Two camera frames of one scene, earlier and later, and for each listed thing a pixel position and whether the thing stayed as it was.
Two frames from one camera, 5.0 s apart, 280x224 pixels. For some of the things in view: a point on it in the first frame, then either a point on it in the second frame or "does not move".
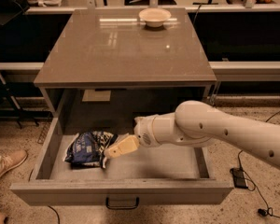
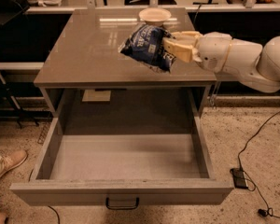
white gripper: (144, 129) → (212, 50)
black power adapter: (239, 177) does not move
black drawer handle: (129, 207) does not move
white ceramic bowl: (155, 17) does not move
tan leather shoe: (3, 162) does not move
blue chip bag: (88, 147) → (147, 44)
